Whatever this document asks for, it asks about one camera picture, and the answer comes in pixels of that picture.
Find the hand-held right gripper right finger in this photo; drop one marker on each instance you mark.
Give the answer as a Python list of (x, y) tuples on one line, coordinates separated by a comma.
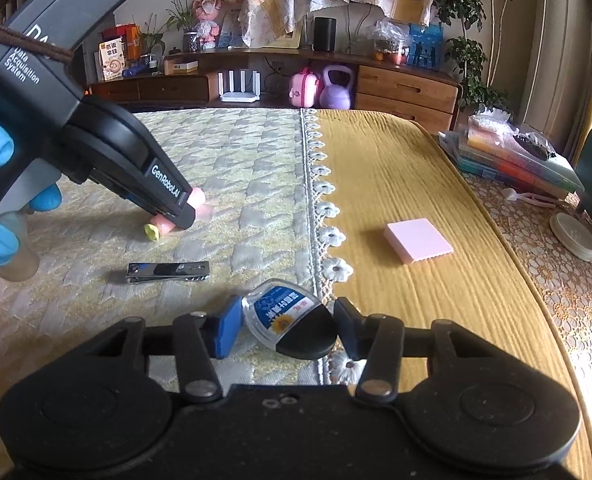
[(348, 327)]

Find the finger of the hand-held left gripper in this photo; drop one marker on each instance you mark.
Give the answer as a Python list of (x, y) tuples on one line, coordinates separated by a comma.
[(183, 220)]

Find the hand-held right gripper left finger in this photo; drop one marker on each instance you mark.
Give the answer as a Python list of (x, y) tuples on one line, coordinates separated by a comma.
[(226, 327)]

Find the pink tube yellow cap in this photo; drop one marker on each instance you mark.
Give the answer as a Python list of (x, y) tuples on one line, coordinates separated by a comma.
[(162, 227)]

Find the clear bottle with black cap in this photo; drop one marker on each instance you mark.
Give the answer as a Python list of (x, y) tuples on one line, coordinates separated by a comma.
[(286, 317)]

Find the brown elastic band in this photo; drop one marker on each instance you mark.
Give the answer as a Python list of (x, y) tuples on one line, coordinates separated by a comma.
[(31, 45)]

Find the silver nail clipper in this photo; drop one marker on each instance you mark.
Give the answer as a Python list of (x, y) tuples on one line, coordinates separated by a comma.
[(168, 272)]

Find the white orange snack box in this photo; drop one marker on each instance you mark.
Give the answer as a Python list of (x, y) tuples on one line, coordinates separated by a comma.
[(112, 60)]

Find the white patterned quilt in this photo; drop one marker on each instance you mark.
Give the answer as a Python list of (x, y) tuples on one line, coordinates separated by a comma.
[(251, 160)]

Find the pink notepad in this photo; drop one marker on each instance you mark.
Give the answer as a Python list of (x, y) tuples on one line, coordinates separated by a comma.
[(418, 241)]

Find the white router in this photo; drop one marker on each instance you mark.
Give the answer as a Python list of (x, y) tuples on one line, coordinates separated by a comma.
[(240, 87)]

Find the small potted plant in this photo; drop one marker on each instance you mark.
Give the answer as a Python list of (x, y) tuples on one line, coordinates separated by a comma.
[(186, 30)]

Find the pink doll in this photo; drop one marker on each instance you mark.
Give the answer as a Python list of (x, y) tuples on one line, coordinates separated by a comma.
[(207, 22)]

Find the pink toy backpack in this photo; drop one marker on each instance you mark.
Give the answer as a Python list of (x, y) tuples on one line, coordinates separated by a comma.
[(305, 89)]

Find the purple kettlebell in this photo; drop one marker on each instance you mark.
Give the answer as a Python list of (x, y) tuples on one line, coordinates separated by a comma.
[(337, 90)]

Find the lace patterned tablecloth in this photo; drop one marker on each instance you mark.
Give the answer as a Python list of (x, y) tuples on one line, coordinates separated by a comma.
[(566, 300)]

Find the white plastic spoon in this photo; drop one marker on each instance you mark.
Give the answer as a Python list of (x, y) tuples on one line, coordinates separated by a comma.
[(528, 197)]

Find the stack of books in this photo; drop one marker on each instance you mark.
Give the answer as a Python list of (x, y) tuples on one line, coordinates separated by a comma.
[(511, 162)]

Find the black cylinder speaker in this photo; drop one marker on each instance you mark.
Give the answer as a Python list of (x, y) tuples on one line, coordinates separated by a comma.
[(325, 34)]

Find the white round lid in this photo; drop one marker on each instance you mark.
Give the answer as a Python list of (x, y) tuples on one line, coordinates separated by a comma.
[(573, 237)]

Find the wooden sideboard cabinet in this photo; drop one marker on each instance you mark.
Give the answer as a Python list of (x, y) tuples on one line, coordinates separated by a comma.
[(406, 90)]

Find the clear plastic bag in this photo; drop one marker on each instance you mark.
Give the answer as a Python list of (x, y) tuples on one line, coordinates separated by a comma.
[(391, 42)]

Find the tall green houseplant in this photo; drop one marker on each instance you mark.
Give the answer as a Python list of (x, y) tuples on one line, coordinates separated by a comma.
[(468, 45)]

